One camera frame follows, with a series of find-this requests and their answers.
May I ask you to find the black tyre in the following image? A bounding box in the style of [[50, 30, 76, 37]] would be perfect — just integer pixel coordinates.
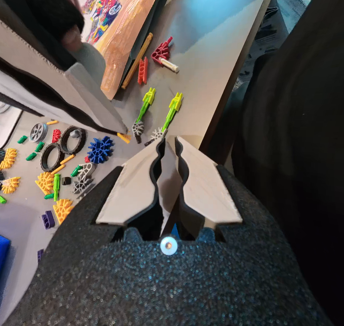
[[41, 143, 65, 172], [60, 126, 87, 155]]

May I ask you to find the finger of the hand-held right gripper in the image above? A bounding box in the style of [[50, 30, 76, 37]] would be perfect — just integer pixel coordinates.
[[0, 62, 119, 136], [0, 20, 128, 134]]

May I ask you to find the dark grey connector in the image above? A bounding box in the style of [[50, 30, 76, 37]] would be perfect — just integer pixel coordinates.
[[72, 177, 94, 195]]

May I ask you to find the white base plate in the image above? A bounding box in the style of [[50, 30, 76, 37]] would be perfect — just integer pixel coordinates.
[[0, 101, 23, 149]]

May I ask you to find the red connector with white rod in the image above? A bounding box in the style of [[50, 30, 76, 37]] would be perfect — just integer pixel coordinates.
[[151, 36, 180, 73]]

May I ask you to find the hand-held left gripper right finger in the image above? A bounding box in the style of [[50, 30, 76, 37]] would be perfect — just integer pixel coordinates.
[[174, 136, 243, 228]]

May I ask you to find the purple clip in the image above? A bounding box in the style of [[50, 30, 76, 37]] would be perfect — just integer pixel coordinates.
[[41, 210, 56, 229]]

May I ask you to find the light grey fan connector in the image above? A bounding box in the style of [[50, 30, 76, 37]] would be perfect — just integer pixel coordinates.
[[78, 162, 96, 178]]

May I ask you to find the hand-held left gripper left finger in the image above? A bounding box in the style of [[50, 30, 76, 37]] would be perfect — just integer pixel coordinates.
[[95, 137, 166, 226]]

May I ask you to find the person's right hand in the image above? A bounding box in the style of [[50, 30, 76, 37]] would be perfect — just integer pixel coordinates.
[[13, 0, 85, 52]]

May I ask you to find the grey wheel hub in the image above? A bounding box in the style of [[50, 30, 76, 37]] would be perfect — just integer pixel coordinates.
[[29, 123, 48, 143]]

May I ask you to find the long yellow rod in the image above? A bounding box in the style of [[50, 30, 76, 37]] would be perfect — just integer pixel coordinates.
[[121, 33, 154, 90]]

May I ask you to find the blue connector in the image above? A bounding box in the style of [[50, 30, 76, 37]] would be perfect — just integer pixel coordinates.
[[88, 136, 114, 164]]

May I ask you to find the yellow half connector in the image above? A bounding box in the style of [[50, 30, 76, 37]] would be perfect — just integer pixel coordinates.
[[1, 177, 21, 194], [35, 172, 55, 196], [53, 198, 75, 225], [0, 148, 18, 170]]

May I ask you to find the orange ladder piece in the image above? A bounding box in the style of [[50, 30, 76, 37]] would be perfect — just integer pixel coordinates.
[[137, 57, 149, 85]]

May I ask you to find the printed paper sheet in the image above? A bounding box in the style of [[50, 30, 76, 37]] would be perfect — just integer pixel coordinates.
[[234, 0, 313, 92]]

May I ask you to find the blue plastic bin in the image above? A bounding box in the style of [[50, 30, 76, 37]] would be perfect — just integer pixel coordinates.
[[0, 234, 12, 281]]

